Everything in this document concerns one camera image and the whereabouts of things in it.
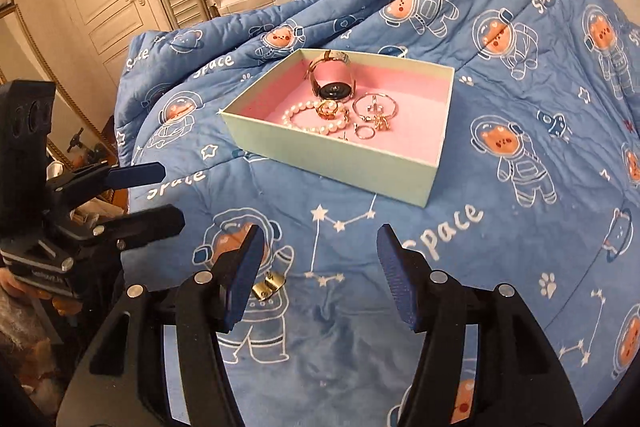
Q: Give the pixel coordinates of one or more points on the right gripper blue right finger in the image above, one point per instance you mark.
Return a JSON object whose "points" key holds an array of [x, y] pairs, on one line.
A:
{"points": [[433, 303]]}

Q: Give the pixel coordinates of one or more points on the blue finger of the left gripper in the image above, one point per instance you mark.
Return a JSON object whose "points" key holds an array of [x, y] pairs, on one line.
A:
{"points": [[125, 177], [140, 228]]}

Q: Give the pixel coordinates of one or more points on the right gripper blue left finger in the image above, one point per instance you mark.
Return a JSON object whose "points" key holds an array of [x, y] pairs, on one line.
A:
{"points": [[208, 303]]}

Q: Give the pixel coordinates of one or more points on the silver ring cluster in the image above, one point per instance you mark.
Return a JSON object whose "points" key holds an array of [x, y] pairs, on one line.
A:
{"points": [[364, 132]]}

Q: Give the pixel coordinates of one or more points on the rose gold wrist watch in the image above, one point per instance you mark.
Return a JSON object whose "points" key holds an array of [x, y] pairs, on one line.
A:
{"points": [[330, 76]]}

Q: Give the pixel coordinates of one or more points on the blue space bear quilt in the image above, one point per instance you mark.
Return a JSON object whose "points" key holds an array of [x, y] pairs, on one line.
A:
{"points": [[537, 187]]}

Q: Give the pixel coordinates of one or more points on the mint box pink lining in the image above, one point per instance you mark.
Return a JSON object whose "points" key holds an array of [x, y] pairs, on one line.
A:
{"points": [[407, 101]]}

